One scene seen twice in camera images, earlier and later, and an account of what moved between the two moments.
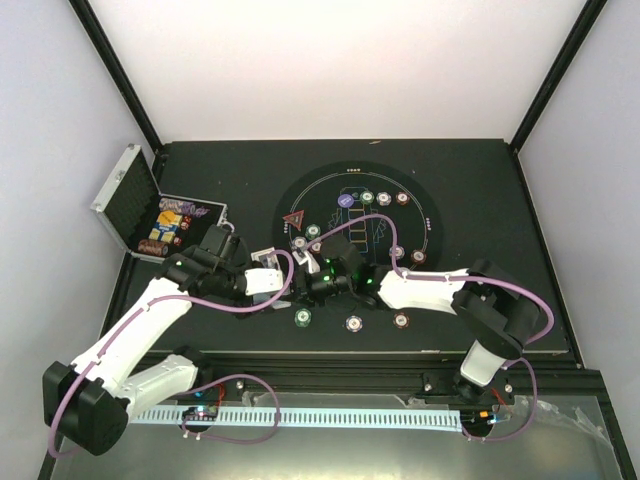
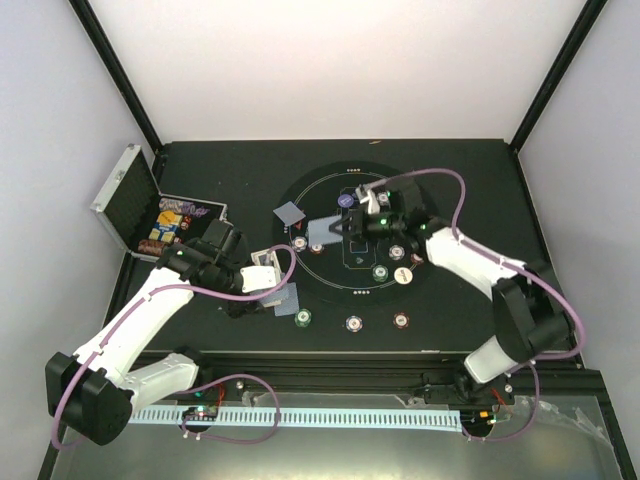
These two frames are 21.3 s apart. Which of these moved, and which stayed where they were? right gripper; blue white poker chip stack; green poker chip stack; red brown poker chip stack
Moved: right gripper
Stayed: green poker chip stack; blue white poker chip stack; red brown poker chip stack
